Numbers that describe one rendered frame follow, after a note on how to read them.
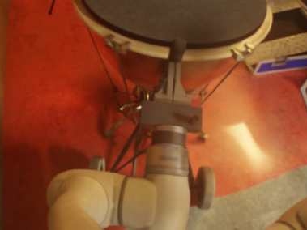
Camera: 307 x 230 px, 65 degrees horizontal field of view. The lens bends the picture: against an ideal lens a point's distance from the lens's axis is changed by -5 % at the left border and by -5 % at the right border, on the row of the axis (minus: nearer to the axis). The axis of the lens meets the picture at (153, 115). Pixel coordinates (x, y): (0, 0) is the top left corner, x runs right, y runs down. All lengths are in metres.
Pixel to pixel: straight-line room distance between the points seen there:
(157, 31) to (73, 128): 0.91
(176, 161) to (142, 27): 0.40
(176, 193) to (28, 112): 1.26
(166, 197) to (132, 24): 0.48
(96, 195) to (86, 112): 1.09
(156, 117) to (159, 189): 0.15
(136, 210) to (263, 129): 1.28
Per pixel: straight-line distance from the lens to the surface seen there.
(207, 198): 1.15
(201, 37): 0.73
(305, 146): 1.75
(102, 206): 0.47
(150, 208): 0.48
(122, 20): 0.75
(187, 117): 0.52
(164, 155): 0.49
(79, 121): 1.50
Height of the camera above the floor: 1.22
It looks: 54 degrees down
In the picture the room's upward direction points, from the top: 8 degrees clockwise
